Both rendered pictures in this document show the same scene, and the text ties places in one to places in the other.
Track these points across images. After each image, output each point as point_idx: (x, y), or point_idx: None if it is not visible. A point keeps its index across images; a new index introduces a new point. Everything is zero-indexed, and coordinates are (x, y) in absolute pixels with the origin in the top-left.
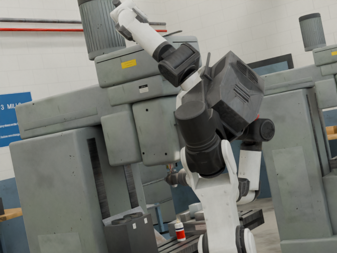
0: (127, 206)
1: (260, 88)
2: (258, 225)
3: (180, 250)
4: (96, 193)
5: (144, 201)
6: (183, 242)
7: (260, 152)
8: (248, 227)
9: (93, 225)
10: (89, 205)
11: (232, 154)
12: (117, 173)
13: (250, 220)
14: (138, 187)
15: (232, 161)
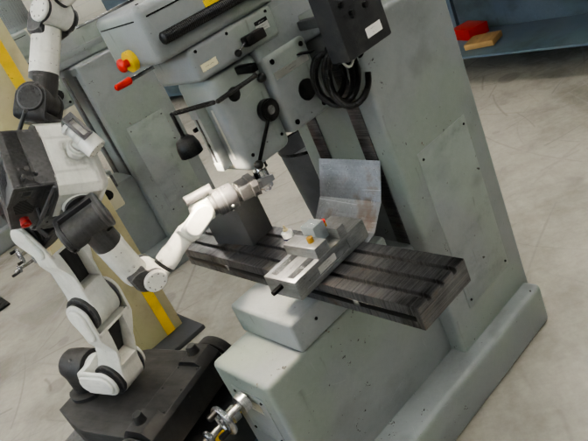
0: (358, 154)
1: (5, 199)
2: (403, 324)
3: (241, 262)
4: (306, 126)
5: (390, 156)
6: (278, 255)
7: (98, 255)
8: (374, 311)
9: (311, 159)
10: (301, 136)
11: (29, 243)
12: (334, 109)
13: (379, 305)
14: (375, 136)
15: (27, 249)
